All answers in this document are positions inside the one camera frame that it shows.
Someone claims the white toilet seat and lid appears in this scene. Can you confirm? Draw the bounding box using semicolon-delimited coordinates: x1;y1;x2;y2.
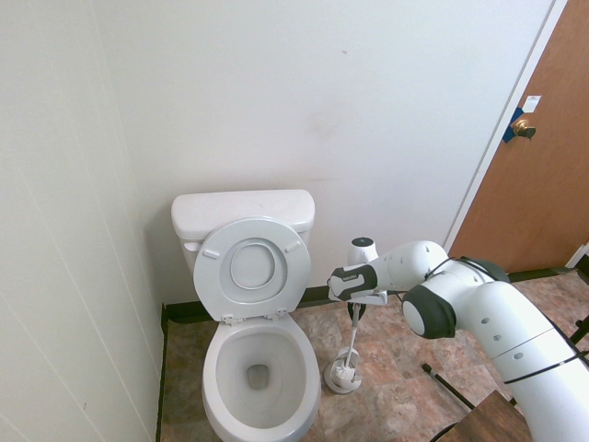
192;215;312;324

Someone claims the white door frame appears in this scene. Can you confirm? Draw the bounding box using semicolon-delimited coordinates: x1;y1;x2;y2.
442;0;571;259

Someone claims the dark wooden table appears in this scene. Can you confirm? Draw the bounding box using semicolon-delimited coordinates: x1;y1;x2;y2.
436;390;531;442

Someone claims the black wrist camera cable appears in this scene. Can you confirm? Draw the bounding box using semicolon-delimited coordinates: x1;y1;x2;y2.
422;255;512;287

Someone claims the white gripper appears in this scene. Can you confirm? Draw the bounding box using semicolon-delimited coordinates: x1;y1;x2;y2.
349;290;389;322

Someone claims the black tripod stand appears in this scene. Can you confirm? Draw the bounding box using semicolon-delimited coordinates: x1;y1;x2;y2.
422;315;589;412

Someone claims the brown wooden door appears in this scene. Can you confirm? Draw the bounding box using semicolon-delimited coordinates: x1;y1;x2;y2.
447;0;589;274

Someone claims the brass door knob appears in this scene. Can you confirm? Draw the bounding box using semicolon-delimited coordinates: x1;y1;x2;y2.
512;117;537;140

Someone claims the white toilet bowl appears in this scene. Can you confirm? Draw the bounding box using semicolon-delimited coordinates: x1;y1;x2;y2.
202;312;322;442

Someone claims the white toilet brush holder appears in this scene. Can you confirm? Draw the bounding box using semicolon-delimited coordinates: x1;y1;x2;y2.
325;348;362;395

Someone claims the white toilet tank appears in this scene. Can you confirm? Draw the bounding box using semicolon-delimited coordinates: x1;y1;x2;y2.
170;189;318;278

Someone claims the black table cable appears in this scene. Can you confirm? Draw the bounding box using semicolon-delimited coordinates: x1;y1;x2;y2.
431;420;462;442

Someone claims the white toilet brush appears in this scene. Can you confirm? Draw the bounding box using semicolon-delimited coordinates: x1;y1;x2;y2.
331;317;363;386

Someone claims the blue tape strip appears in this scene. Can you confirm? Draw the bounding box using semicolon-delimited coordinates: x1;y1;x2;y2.
502;106;530;145

